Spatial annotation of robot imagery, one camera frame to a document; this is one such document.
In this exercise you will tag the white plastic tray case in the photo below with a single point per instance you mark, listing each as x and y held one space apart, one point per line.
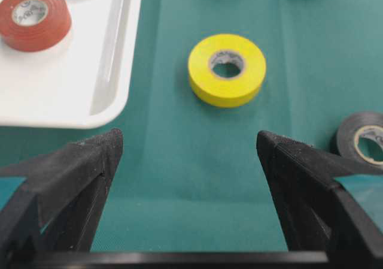
81 82

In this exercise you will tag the green table cloth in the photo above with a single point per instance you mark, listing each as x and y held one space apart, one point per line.
189 178

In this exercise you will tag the yellow tape roll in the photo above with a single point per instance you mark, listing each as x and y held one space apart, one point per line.
226 92

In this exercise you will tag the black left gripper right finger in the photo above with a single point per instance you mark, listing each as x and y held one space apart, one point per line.
317 212

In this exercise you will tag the red tape roll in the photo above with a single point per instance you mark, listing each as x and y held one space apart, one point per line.
34 25

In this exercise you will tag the black tape roll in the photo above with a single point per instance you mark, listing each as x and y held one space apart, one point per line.
359 137

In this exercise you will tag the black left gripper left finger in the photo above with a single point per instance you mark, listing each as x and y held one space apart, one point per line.
59 203

